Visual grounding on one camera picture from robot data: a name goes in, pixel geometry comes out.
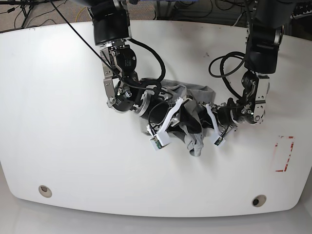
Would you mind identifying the table cable grommet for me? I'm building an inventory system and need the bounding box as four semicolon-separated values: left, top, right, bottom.
39;185;52;198
252;195;267;208

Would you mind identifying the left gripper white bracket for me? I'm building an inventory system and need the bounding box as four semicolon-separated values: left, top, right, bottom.
198;100;238;138

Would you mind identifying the right table cable grommet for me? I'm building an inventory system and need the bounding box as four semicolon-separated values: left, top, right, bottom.
252;195;267;208

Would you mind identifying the left table cable grommet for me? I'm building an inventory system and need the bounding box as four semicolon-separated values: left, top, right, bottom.
39;185;52;198

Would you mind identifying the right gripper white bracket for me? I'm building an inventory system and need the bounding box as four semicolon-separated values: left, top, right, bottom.
145;96;202;136

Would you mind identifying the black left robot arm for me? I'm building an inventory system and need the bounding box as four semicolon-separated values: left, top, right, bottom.
199;0;296;137

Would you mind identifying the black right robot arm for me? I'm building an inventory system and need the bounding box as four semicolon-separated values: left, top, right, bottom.
76;0;202;136

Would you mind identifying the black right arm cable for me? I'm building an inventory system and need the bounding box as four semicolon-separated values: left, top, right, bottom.
48;0;168;132

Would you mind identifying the white power strip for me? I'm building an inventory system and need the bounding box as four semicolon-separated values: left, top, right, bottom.
291;4;312;19

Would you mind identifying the red tape rectangle marking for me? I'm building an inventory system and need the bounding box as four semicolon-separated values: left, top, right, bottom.
273;136;295;172

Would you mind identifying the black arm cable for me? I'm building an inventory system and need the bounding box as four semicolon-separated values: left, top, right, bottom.
48;0;168;132
209;0;254;105

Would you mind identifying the black tripod stand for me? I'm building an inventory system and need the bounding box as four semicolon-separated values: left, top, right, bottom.
0;0;48;30

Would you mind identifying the grey T-shirt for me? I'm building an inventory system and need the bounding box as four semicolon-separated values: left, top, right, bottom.
135;79;215;157

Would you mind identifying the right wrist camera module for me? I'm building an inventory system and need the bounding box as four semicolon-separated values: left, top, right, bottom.
150;132;171;151

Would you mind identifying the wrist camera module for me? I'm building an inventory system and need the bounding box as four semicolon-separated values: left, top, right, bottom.
210;133;226;147
150;132;171;151

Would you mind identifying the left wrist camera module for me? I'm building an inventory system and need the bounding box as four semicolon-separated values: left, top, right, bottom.
210;133;226;147

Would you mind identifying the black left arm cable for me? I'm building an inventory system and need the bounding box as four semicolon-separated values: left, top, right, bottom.
209;0;254;105

